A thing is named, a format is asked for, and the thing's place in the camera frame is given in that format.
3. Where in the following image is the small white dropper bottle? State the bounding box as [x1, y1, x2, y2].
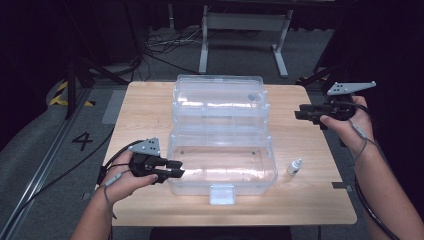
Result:
[286, 158, 304, 177]

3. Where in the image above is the grey right wrist strap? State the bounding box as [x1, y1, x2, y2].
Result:
[347, 119, 380, 168]

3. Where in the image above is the grey wrist strap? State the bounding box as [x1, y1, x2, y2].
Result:
[101, 169, 133, 221]
[347, 119, 380, 168]

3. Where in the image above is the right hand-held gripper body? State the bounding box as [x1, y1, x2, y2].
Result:
[314, 80, 378, 130]

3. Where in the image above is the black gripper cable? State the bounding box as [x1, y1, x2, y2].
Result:
[332, 100, 401, 240]
[0, 126, 146, 234]

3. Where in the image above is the person's right hand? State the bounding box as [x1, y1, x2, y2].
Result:
[319, 95, 376, 158]

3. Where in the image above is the metal floor rail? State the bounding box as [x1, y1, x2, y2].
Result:
[0, 88, 93, 240]

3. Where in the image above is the bundle of floor cables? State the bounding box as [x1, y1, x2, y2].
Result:
[143, 27, 201, 76]

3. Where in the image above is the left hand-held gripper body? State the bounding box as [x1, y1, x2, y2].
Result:
[127, 136, 170, 185]

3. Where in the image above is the person's left hand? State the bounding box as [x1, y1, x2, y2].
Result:
[97, 149, 160, 205]

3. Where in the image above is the yellow black hazard tape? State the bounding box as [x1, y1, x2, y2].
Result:
[48, 80, 96, 108]

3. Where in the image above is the grey metal desk frame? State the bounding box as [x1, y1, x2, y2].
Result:
[198, 0, 294, 80]

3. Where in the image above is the person's dark clothing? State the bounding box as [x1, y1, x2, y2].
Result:
[149, 226, 293, 240]

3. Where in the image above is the grey left wrist strap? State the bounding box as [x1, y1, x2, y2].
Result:
[101, 169, 133, 221]

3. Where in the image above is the black metal stand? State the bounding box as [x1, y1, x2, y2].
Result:
[64, 57, 132, 121]
[295, 61, 352, 98]

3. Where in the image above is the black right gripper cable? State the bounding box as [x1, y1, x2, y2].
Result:
[332, 100, 401, 240]

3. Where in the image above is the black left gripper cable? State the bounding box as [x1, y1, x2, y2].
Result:
[0, 126, 146, 234]

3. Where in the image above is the clear plastic storage box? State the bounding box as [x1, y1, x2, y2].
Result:
[166, 73, 280, 206]

